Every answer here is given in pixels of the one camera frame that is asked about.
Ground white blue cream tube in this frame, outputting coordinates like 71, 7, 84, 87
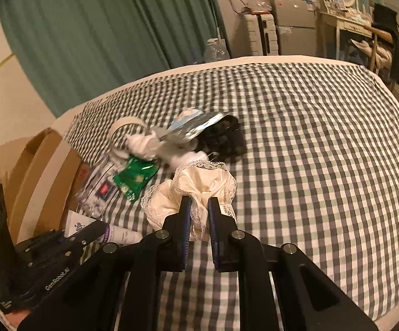
64, 210, 142, 246

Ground cotton swab bag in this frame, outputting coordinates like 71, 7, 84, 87
76, 155, 125, 220

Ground brown cardboard box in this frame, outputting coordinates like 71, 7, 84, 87
5, 129, 90, 244

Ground green snack packet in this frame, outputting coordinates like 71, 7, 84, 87
112, 156, 160, 202

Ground white lotion bottle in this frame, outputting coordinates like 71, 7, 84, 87
157, 141, 209, 172

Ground white figurine toy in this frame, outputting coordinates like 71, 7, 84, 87
111, 132, 160, 161

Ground black hair scrunchie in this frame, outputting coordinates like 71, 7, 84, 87
194, 115, 247, 161

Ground white tape roll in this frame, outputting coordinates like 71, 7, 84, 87
108, 116, 149, 147

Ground black white checkered bedsheet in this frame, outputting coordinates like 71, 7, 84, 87
65, 63, 399, 320

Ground silver pill blister pack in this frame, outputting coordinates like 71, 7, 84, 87
157, 109, 229, 144

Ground large water bottle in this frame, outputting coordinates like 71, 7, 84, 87
204, 38, 230, 63

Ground green curtain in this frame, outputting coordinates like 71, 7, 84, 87
0, 0, 226, 116

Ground white suitcase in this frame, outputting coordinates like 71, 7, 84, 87
244, 14, 279, 56

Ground grey mini fridge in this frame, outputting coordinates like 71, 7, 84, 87
272, 0, 318, 57

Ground chair with black clothes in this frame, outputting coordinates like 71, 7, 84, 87
348, 4, 399, 87

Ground white dressing table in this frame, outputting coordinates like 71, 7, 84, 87
318, 9, 372, 60

